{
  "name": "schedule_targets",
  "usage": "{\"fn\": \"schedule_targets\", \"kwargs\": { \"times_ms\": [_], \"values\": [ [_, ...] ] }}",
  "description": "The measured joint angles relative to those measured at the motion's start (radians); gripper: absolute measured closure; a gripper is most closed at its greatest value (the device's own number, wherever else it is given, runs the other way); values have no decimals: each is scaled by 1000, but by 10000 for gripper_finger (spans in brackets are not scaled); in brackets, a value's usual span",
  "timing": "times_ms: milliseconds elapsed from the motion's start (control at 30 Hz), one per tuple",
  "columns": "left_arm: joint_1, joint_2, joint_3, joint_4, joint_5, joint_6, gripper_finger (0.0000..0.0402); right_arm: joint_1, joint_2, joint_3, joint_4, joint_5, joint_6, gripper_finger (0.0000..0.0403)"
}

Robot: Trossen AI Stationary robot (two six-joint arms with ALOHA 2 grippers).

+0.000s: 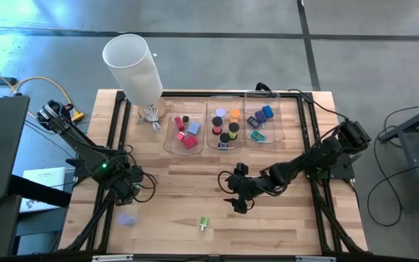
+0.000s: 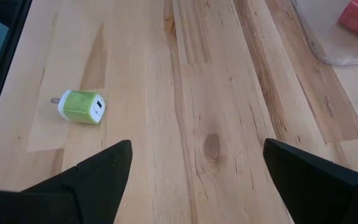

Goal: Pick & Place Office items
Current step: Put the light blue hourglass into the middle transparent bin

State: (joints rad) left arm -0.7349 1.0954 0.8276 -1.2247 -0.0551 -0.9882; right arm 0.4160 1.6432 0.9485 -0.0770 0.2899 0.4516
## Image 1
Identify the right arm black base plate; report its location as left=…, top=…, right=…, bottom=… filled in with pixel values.
left=303, top=151, right=362, bottom=182

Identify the dark metal side table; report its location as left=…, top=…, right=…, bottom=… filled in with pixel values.
left=378, top=98, right=419, bottom=214

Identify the black angled bar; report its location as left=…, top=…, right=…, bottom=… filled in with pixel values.
left=7, top=173, right=73, bottom=209

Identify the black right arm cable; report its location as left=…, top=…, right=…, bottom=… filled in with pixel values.
left=288, top=88, right=352, bottom=123

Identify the white cylindrical lamp shade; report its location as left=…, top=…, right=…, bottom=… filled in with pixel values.
left=102, top=33, right=169, bottom=123

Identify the white paper booklet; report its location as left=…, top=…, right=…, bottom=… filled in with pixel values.
left=19, top=166, right=67, bottom=214

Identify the black floor cable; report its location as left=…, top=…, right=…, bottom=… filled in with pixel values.
left=367, top=104, right=419, bottom=227

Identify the yellow extension cable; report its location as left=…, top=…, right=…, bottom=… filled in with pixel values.
left=0, top=60, right=86, bottom=123

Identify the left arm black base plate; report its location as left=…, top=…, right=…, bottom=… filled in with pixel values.
left=65, top=158, right=125, bottom=179

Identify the white lamp cable bundle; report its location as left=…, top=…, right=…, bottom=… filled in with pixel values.
left=145, top=103, right=163, bottom=134

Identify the clear plastic bin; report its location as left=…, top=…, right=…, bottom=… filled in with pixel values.
left=244, top=90, right=286, bottom=143
left=205, top=95, right=247, bottom=149
left=163, top=100, right=207, bottom=156

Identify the black-capped hourglass red sand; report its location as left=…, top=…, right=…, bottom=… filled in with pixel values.
left=211, top=116, right=224, bottom=135

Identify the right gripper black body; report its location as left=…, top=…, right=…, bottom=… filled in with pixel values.
left=227, top=162, right=271, bottom=215

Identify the teal rectangular box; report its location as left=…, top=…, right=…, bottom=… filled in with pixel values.
left=250, top=130, right=267, bottom=143

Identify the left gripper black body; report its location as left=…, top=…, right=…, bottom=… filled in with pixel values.
left=113, top=165, right=145, bottom=207

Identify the silver metal bracket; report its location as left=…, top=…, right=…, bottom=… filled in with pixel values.
left=92, top=254, right=134, bottom=262
left=295, top=255, right=337, bottom=262

